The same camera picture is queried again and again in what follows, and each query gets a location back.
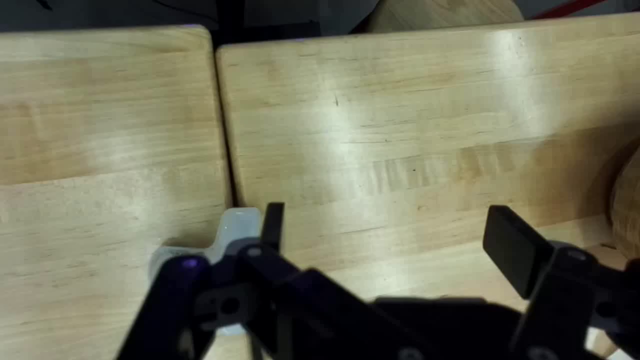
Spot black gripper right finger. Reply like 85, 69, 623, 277
482, 205, 640, 360

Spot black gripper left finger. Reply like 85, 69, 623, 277
119, 201, 428, 360

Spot translucent white T-shaped nozzle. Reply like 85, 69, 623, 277
146, 207, 264, 285

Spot round wicker basket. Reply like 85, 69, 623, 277
607, 142, 640, 258

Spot wooden stool with red legs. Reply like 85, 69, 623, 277
363, 0, 526, 35

